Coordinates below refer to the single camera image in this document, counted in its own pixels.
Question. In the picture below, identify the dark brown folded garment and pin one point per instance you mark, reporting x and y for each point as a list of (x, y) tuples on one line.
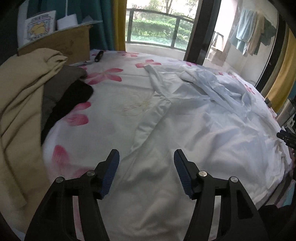
[(61, 94)]

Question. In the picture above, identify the beige folded garment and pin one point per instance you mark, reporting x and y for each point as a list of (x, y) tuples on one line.
[(24, 179)]

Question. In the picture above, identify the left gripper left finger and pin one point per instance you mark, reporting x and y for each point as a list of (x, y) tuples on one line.
[(73, 202)]

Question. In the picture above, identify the floral white bed sheet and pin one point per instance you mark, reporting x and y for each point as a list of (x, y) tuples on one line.
[(70, 148)]

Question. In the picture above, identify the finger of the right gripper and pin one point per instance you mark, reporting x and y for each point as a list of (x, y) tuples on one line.
[(288, 138)]

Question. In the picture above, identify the hanging laundry clothes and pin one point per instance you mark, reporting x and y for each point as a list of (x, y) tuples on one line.
[(252, 30)]

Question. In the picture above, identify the black sliding door frame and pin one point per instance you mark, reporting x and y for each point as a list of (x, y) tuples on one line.
[(202, 31)]

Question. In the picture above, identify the illustrated white card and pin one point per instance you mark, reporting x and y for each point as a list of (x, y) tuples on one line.
[(38, 26)]

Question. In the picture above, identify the brown cardboard box bedside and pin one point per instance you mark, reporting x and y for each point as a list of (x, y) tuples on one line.
[(72, 42)]

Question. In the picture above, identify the yellow curtain left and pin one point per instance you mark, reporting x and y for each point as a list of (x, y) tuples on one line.
[(119, 15)]

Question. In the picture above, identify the yellow curtain right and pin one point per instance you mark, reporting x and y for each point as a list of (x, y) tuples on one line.
[(285, 80)]

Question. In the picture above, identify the yellow curtain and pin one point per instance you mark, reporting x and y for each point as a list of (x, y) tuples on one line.
[(119, 15), (285, 80)]

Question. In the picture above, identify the white translucent garment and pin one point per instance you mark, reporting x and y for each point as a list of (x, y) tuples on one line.
[(220, 126)]

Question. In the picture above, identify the black flashlight on bed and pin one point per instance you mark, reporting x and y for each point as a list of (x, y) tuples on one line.
[(98, 56)]

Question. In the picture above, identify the teal curtain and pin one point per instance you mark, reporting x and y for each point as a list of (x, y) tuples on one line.
[(95, 12)]

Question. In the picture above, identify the black balcony railing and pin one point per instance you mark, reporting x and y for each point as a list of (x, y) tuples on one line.
[(155, 28)]

